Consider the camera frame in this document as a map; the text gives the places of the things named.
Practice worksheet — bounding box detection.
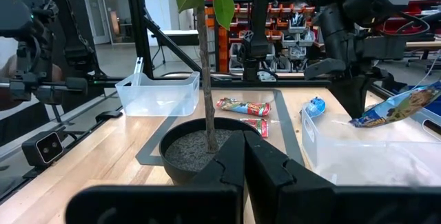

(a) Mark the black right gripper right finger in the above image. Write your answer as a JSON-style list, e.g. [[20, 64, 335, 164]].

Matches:
[[245, 131, 441, 224]]

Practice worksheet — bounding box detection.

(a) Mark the red green granola bar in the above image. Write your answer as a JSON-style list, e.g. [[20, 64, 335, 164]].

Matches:
[[240, 117, 269, 139], [216, 97, 272, 117]]

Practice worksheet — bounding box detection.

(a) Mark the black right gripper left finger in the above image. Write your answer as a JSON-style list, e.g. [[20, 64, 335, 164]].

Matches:
[[65, 130, 246, 224]]

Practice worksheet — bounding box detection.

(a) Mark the black plant pot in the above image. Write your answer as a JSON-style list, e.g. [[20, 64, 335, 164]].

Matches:
[[158, 116, 265, 186]]

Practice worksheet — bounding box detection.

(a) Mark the person's forearm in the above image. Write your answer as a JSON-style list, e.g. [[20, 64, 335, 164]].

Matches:
[[0, 54, 63, 112]]

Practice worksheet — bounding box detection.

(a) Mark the black table camera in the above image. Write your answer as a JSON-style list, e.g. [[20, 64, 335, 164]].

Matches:
[[21, 130, 65, 169]]

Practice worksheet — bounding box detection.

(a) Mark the blue granola bar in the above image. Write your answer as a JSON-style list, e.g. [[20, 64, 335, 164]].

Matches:
[[305, 96, 327, 119], [349, 81, 441, 129]]

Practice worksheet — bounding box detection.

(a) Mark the clear plastic bin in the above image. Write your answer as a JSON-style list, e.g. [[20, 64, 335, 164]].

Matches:
[[114, 71, 201, 118], [300, 99, 441, 187]]

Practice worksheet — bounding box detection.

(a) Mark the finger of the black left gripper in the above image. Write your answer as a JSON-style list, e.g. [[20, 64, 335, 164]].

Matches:
[[330, 77, 358, 119], [354, 75, 380, 119]]

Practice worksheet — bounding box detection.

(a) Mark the green leafy plant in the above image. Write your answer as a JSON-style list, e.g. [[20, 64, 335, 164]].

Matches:
[[81, 0, 297, 154]]

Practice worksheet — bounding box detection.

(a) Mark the parts bin shelf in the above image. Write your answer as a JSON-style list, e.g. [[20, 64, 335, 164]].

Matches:
[[205, 0, 441, 75]]

